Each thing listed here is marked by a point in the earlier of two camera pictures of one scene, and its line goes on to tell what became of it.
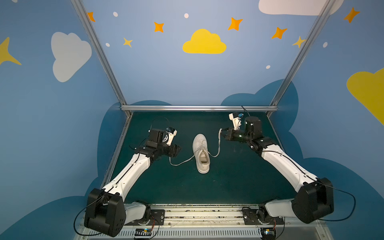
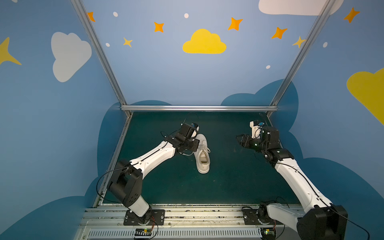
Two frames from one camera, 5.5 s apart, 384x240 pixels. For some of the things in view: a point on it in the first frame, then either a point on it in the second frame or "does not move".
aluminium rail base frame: [215, 222] does not move
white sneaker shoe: [201, 153] does not move
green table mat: [207, 171] does not move
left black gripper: [171, 150] → [191, 144]
